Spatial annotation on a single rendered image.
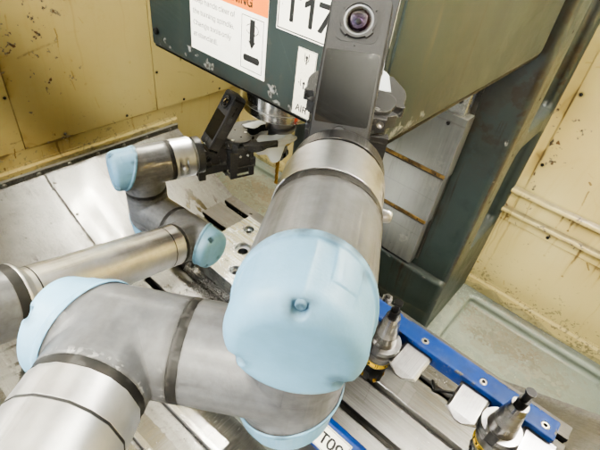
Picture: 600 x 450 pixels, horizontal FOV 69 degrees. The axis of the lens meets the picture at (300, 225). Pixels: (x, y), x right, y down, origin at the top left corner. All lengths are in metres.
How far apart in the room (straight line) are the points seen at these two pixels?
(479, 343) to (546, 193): 0.58
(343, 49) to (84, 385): 0.28
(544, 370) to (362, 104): 1.59
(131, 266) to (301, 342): 0.53
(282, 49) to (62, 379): 0.45
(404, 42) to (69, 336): 0.41
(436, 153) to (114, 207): 1.20
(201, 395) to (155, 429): 0.94
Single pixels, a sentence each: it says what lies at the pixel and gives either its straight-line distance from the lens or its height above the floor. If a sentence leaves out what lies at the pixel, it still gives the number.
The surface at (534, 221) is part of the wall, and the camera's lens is 1.67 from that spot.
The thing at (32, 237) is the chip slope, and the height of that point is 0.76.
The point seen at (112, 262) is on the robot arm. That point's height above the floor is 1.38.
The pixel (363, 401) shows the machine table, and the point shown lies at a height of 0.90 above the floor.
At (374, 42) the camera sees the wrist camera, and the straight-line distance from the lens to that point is 0.35.
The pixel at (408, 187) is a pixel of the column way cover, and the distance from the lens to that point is 1.33.
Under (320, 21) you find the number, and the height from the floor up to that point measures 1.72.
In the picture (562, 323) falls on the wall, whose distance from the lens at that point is 1.88.
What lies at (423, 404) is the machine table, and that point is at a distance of 1.17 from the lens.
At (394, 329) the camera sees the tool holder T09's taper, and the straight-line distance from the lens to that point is 0.77.
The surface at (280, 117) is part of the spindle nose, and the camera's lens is 0.84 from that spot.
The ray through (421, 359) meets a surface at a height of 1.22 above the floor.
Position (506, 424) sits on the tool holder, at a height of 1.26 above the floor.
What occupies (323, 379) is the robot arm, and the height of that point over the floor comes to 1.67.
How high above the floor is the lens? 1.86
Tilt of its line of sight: 40 degrees down
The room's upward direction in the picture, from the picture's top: 8 degrees clockwise
